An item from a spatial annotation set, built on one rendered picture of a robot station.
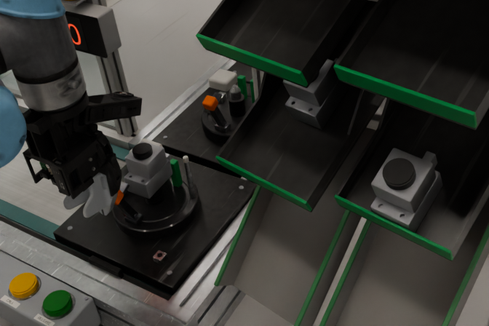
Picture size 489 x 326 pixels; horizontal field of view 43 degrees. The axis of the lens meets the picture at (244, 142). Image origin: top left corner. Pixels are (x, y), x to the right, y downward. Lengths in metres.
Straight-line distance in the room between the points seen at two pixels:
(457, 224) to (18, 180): 0.86
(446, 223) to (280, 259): 0.26
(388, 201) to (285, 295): 0.25
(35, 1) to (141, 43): 1.04
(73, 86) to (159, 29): 1.04
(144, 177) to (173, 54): 0.73
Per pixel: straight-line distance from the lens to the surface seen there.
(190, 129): 1.16
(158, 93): 1.48
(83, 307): 0.93
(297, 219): 0.82
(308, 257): 0.81
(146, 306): 0.91
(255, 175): 0.68
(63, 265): 1.00
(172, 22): 1.79
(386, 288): 0.79
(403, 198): 0.60
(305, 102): 0.70
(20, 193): 1.22
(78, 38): 1.05
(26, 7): 0.69
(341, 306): 0.80
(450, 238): 0.64
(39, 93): 0.74
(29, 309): 0.96
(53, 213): 1.15
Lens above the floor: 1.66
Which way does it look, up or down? 39 degrees down
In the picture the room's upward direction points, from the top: 7 degrees counter-clockwise
